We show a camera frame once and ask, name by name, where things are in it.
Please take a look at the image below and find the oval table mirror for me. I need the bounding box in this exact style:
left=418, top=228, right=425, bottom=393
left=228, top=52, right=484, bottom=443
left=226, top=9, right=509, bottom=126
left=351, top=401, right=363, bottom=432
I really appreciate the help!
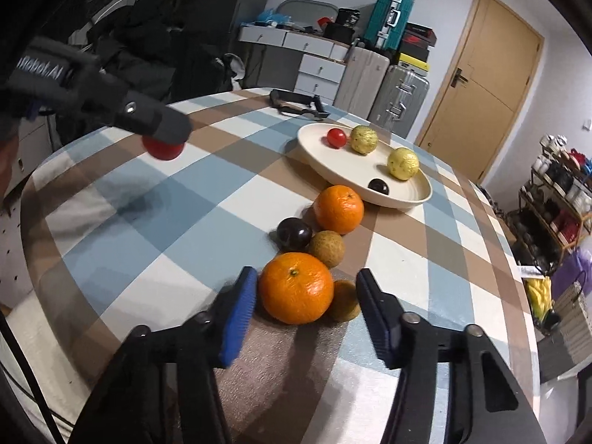
left=277, top=0, right=338, bottom=24

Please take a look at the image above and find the cream round plate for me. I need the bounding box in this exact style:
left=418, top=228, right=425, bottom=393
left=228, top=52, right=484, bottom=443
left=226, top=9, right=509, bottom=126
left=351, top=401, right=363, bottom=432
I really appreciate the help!
left=297, top=122, right=433, bottom=208

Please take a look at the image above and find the silver suitcase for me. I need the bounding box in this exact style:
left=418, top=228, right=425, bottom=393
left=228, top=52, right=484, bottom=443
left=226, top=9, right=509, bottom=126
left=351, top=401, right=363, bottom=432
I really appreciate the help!
left=367, top=65, right=431, bottom=139

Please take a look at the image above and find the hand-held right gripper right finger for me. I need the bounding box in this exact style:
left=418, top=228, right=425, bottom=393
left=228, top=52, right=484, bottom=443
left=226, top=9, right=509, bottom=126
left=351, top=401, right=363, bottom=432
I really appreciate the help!
left=355, top=268, right=549, bottom=444

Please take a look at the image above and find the beige suitcase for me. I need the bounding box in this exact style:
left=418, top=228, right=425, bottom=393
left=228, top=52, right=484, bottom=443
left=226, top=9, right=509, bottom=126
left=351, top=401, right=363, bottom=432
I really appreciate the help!
left=334, top=46, right=390, bottom=121

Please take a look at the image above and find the teal suitcase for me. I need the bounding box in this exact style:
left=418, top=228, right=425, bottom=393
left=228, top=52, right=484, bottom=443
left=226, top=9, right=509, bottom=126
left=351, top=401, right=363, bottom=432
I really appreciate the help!
left=362, top=0, right=416, bottom=51

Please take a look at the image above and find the white dresser with drawers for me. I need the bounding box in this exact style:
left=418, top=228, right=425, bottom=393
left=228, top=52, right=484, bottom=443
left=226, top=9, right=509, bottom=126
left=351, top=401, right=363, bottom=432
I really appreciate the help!
left=238, top=25, right=352, bottom=102

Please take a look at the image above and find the blue plastic bag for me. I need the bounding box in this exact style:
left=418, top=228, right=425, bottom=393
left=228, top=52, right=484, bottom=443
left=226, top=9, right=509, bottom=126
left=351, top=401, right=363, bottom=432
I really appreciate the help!
left=256, top=9, right=292, bottom=27

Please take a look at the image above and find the brown longan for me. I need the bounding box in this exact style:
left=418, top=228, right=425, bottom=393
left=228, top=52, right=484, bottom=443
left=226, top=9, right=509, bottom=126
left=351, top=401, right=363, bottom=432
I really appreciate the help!
left=329, top=280, right=362, bottom=322
left=308, top=230, right=346, bottom=269

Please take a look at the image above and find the yellow and black shoe box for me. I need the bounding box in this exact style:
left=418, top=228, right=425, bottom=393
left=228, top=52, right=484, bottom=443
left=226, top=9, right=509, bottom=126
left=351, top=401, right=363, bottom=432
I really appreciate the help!
left=397, top=53, right=431, bottom=73

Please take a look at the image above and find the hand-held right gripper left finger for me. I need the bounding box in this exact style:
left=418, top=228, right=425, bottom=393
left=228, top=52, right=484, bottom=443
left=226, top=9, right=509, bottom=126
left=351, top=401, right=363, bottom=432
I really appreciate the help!
left=69, top=266, right=258, bottom=444

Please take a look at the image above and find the purple bag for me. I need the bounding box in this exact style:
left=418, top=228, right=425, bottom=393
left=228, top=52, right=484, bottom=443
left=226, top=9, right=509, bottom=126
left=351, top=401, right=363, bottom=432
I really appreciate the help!
left=552, top=247, right=592, bottom=297

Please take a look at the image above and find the grey and white woven basket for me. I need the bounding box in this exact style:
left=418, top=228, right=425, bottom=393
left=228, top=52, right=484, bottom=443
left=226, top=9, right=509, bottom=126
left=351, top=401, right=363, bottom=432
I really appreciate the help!
left=552, top=280, right=592, bottom=366

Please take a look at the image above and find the large red tomato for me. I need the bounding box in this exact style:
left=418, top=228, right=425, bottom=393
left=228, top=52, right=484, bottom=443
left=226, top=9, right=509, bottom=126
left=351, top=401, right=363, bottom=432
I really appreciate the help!
left=142, top=135, right=186, bottom=162

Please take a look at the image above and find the greenish yellow bumpy fruit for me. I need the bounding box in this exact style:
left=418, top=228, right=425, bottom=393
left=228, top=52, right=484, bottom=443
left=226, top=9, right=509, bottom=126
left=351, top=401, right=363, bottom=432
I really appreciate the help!
left=350, top=125, right=379, bottom=155

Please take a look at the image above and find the dark grey refrigerator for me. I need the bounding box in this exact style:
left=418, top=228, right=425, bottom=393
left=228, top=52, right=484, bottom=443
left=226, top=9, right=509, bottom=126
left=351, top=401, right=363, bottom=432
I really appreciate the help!
left=189, top=0, right=276, bottom=98

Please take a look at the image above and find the black bag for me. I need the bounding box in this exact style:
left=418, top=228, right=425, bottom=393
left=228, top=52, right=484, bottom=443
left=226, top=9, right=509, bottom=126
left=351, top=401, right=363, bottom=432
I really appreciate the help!
left=324, top=8, right=361, bottom=42

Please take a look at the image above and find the pile of black clothes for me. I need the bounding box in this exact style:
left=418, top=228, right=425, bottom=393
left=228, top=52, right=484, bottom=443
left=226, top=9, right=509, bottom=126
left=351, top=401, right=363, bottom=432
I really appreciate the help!
left=69, top=0, right=241, bottom=102

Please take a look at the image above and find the yellow crumpled bag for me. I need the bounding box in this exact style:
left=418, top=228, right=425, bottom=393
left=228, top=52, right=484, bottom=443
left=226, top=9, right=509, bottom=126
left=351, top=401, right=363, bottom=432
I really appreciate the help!
left=527, top=277, right=553, bottom=321

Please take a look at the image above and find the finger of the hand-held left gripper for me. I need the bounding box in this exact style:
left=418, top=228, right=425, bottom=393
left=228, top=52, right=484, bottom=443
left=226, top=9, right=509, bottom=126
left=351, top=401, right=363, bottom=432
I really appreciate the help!
left=115, top=87, right=193, bottom=144

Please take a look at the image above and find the orange mandarin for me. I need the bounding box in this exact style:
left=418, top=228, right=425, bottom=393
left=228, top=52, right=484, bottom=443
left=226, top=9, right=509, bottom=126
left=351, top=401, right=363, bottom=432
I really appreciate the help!
left=313, top=185, right=365, bottom=235
left=258, top=252, right=334, bottom=325

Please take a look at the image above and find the wooden door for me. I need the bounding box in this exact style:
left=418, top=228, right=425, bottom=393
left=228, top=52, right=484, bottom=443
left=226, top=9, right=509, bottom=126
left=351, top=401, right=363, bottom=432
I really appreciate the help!
left=414, top=0, right=544, bottom=185

